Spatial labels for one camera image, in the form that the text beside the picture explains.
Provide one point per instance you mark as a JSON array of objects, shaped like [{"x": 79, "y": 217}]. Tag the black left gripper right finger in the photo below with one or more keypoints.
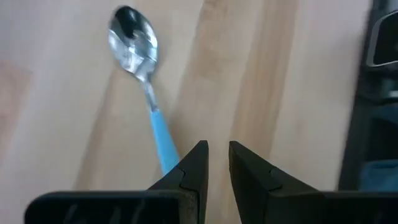
[{"x": 273, "y": 202}]

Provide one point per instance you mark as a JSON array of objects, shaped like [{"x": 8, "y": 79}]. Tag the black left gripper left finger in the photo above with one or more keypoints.
[{"x": 183, "y": 202}]

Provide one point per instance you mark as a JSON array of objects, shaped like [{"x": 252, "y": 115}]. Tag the blue object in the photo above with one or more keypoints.
[{"x": 379, "y": 175}]

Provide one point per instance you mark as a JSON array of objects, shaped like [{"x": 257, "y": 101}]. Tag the black aluminium table frame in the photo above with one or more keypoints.
[{"x": 357, "y": 124}]

